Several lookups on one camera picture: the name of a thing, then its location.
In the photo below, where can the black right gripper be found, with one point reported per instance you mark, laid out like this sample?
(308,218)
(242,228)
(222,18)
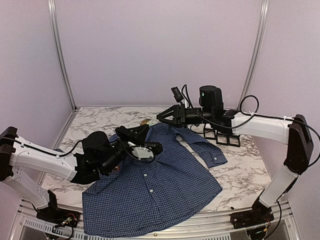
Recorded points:
(180,113)

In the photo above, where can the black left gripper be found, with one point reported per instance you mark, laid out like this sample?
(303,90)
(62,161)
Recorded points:
(137,135)

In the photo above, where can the blue checked button shirt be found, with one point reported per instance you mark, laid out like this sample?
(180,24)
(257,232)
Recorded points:
(167,191)

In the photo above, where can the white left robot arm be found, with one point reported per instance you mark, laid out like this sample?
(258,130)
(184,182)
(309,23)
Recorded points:
(16,154)

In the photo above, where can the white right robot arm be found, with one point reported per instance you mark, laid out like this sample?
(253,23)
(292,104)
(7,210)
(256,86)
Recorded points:
(285,143)

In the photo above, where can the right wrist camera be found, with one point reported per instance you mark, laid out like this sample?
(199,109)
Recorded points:
(179,97)

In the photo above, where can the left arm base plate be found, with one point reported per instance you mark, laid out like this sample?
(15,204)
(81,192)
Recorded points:
(54,214)

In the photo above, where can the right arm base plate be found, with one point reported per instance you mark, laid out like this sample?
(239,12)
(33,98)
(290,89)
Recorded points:
(258,214)

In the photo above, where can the aluminium front rail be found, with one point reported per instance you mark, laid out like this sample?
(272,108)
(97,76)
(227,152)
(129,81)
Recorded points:
(204,225)

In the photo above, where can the right aluminium frame post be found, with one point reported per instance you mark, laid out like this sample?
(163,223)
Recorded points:
(261,29)

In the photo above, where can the aluminium frame post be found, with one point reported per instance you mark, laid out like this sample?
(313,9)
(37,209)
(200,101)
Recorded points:
(59,52)
(261,29)

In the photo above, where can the left aluminium frame post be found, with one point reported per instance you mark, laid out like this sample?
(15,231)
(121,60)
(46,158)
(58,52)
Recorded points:
(59,52)

